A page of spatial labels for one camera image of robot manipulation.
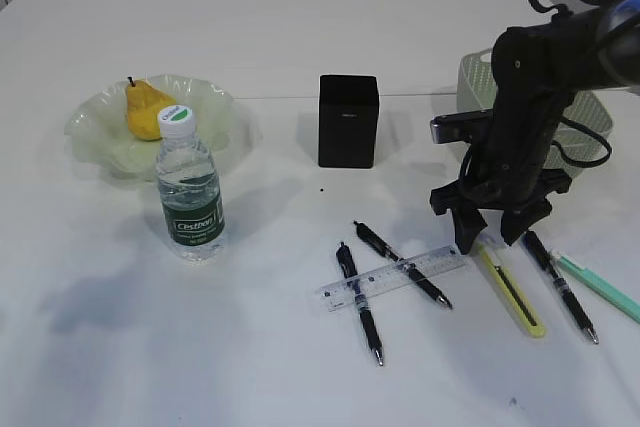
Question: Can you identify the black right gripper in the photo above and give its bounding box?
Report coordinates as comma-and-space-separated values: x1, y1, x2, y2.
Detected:
429, 86, 574, 256

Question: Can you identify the clear water bottle green label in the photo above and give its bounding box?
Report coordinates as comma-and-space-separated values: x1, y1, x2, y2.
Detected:
155, 105, 225, 262

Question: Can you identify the yellow pear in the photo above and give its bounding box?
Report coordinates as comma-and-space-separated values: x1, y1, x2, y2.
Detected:
126, 77, 176, 141

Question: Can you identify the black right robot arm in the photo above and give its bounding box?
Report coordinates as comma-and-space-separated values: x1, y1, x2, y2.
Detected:
430, 0, 639, 254

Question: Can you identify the black gel pen right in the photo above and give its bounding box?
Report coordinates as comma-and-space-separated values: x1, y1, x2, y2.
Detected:
522, 230, 599, 345

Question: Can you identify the black gel pen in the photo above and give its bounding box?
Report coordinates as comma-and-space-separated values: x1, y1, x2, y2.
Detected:
522, 230, 599, 345
354, 221, 453, 309
336, 242, 384, 367

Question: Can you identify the clear plastic ruler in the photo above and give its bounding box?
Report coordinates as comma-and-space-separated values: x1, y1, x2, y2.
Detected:
313, 246, 466, 312

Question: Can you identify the yellow utility knife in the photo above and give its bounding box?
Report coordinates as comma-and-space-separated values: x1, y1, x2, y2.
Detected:
476, 242, 546, 339

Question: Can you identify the black gel pen middle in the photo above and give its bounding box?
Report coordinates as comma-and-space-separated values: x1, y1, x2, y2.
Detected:
354, 221, 453, 309

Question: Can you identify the green woven plastic basket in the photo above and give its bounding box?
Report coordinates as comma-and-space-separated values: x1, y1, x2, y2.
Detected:
456, 49, 613, 162

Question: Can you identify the black gel pen left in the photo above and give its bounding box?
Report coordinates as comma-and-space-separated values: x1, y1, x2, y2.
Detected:
336, 242, 384, 367

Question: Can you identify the mint green utility knife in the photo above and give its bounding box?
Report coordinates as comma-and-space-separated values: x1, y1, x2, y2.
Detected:
550, 250, 640, 323

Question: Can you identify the black square pen holder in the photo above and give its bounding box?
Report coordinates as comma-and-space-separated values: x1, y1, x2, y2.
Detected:
318, 74, 380, 169

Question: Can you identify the pale green ruffled glass plate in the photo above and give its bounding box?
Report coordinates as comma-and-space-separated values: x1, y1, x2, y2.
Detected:
65, 74, 254, 182

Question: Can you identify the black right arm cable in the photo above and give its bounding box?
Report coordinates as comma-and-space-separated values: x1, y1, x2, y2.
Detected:
528, 0, 632, 168

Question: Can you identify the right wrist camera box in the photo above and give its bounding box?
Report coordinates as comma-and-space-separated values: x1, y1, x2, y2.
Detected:
430, 109, 493, 144

